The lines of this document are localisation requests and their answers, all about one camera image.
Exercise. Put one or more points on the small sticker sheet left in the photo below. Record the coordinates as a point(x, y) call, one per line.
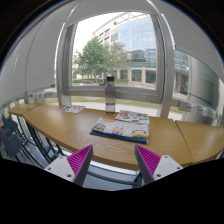
point(73, 109)

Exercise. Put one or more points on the folded printed towel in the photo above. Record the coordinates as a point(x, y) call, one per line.
point(121, 130)

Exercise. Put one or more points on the dark blue chair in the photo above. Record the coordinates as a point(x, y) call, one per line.
point(9, 124)
point(12, 142)

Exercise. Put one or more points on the sticker sheet near towel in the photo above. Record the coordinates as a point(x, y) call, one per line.
point(134, 117)

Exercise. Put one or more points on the white cable trunking right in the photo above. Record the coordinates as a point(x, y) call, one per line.
point(194, 108)

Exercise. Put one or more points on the white roller blind left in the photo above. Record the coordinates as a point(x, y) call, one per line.
point(29, 64)

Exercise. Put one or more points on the clear water bottle black cap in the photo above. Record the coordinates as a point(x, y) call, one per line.
point(110, 95)

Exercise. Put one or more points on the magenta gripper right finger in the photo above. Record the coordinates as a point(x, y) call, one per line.
point(154, 167)

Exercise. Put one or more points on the grey window frame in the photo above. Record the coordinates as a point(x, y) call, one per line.
point(85, 9)

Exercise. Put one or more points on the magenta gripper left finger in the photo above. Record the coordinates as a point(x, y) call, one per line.
point(74, 167)

